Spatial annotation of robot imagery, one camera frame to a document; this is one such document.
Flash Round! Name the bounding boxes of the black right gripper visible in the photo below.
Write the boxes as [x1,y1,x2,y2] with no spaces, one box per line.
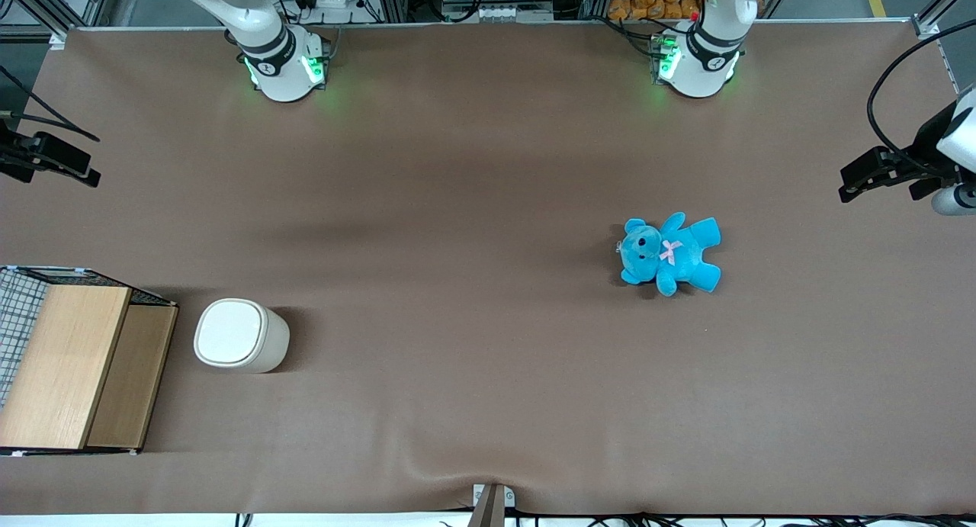
[0,120,102,188]

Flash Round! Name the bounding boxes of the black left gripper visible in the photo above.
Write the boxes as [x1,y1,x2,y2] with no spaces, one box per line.
[839,102,962,204]

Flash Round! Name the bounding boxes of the white push-lid trash can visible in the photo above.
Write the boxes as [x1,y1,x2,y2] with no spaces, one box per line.
[193,298,291,374]

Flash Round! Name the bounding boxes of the blue teddy bear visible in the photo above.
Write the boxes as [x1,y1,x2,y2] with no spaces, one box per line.
[616,212,722,297]

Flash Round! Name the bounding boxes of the brown table mat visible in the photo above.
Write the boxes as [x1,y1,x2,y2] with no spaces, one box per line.
[0,20,976,516]

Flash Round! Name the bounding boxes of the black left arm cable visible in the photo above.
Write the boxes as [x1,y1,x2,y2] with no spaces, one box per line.
[867,20,976,178]

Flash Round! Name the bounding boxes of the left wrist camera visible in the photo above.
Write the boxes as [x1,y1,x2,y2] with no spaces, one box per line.
[910,178,976,217]

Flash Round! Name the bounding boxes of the aluminium frame post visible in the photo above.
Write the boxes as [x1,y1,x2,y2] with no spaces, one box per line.
[911,0,976,40]
[0,0,115,49]

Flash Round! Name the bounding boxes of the wooden box with wire mesh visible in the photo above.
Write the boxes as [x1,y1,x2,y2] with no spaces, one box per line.
[0,265,180,457]

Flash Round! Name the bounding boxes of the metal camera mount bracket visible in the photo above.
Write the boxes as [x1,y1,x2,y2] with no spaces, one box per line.
[471,483,516,527]

